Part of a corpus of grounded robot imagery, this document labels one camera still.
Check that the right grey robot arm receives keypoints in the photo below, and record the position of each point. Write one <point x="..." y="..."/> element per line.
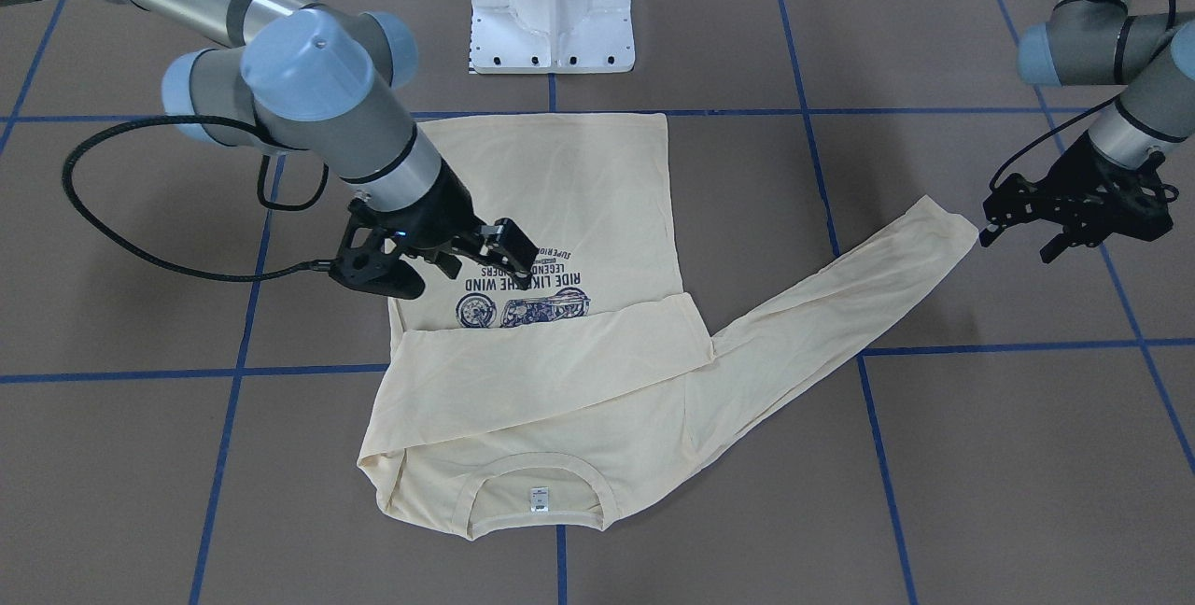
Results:
<point x="297" y="75"/>

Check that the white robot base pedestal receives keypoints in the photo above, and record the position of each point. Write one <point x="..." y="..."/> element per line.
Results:
<point x="535" y="37"/>

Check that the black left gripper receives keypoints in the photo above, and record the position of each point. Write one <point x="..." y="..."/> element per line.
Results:
<point x="1074" y="168"/>

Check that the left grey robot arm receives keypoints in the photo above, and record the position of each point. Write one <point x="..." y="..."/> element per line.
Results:
<point x="1099" y="42"/>

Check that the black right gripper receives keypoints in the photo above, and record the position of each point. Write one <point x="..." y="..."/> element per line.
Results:
<point x="450" y="213"/>

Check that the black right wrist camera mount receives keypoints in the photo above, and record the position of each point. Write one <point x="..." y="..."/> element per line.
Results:
<point x="363" y="263"/>

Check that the cream long-sleeve printed shirt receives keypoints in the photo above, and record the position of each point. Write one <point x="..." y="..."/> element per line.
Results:
<point x="593" y="394"/>

